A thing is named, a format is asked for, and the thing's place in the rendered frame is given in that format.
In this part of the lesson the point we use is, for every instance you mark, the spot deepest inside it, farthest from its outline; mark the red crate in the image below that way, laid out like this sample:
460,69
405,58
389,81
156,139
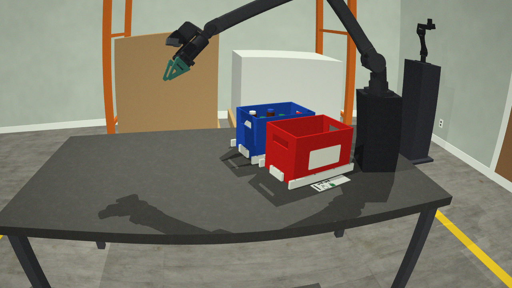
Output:
303,146

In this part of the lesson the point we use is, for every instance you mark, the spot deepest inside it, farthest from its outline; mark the white paper pick list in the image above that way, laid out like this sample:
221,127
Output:
330,183

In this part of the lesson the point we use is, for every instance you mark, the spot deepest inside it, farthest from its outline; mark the white bottle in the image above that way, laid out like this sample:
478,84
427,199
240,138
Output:
247,123

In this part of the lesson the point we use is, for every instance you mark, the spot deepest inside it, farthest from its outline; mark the blue plastic bottle crate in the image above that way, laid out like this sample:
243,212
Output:
254,138

